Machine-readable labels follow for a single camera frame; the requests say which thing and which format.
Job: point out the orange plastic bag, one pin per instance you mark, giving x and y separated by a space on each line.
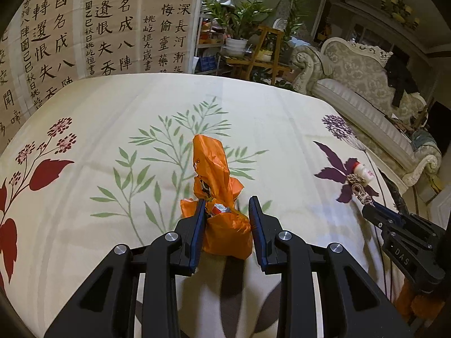
215 169

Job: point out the floral tablecloth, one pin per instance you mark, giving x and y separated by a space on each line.
105 112

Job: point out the small green floor plant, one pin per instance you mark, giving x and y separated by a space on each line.
267 75

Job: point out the wooden stool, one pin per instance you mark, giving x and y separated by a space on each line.
271 29

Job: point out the cream ornate sofa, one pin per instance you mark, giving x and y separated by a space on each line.
352 95

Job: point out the beige twine coil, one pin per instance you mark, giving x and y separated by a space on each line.
361 193

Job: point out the yellow flowers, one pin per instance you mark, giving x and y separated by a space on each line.
400 12

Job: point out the white metal rack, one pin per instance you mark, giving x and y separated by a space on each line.
208 52

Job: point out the green potted plant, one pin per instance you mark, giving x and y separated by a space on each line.
239 17

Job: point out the white flower pot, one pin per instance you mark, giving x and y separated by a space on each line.
235 45

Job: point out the black cloth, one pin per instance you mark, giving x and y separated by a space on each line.
400 77

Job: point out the calligraphy screen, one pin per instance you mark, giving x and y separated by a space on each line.
70 24

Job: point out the teal cushion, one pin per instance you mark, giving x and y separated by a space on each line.
424 144

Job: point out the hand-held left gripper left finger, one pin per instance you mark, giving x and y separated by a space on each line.
197 232

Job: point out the white plastic bottle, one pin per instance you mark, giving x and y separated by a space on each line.
363 174

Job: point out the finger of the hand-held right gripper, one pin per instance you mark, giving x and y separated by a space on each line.
373 218
385 213

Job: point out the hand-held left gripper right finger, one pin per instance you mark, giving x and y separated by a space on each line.
255 232

